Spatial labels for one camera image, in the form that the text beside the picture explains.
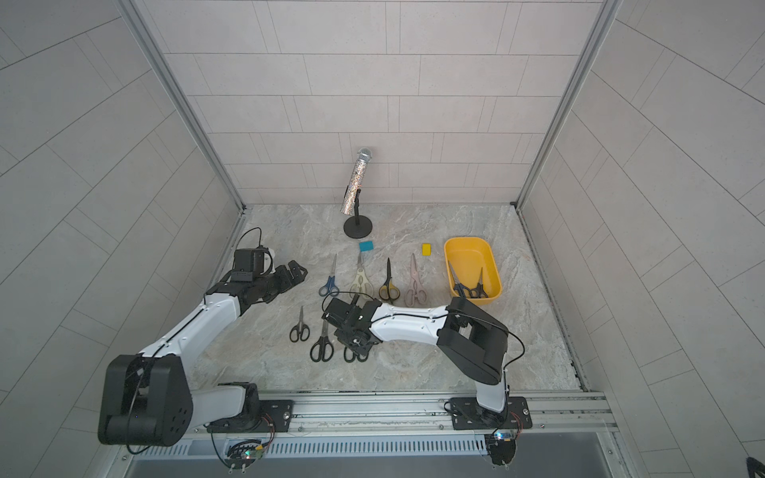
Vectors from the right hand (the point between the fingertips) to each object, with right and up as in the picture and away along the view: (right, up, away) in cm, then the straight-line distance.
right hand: (341, 343), depth 82 cm
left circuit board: (-19, -18, -17) cm, 31 cm away
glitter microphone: (+2, +46, +11) cm, 47 cm away
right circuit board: (+40, -18, -14) cm, 46 cm away
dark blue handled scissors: (+36, +13, +11) cm, 39 cm away
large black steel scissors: (-6, 0, 0) cm, 6 cm away
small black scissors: (-12, +3, +2) cm, 13 cm away
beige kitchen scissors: (+4, +14, +11) cm, 19 cm away
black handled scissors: (+41, +13, +10) cm, 44 cm away
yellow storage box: (+40, +23, +20) cm, 50 cm away
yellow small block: (+25, +25, +20) cm, 41 cm away
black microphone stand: (+1, +33, +27) cm, 42 cm away
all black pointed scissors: (+4, -3, -2) cm, 5 cm away
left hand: (-13, +19, +5) cm, 24 cm away
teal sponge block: (+4, +26, +23) cm, 35 cm away
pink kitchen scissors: (+22, +12, +11) cm, 28 cm away
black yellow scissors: (+13, +12, +11) cm, 21 cm away
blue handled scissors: (-6, +13, +11) cm, 19 cm away
